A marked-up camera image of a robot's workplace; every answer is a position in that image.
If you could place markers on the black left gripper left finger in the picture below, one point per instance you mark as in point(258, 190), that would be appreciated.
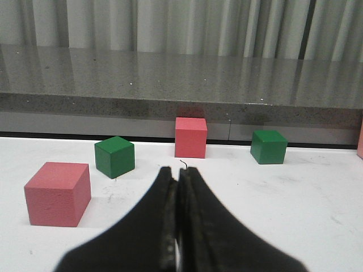
point(143, 240)

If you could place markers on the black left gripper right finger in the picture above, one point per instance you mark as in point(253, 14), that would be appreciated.
point(210, 238)

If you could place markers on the left green cube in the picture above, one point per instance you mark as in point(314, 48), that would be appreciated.
point(114, 156)

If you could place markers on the green cube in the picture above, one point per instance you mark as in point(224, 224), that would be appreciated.
point(268, 147)
point(114, 156)

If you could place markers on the near pink cube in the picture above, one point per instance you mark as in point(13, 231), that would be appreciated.
point(58, 194)

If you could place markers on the pink cube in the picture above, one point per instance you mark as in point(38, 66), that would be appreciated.
point(190, 137)
point(58, 194)

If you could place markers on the far pink cube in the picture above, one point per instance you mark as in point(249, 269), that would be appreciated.
point(190, 137)

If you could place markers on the right green cube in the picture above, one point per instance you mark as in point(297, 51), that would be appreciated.
point(268, 147)

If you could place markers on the pink plastic bin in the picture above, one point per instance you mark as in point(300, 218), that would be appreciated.
point(360, 143)

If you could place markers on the grey stone counter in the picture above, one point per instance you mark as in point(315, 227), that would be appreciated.
point(55, 90)

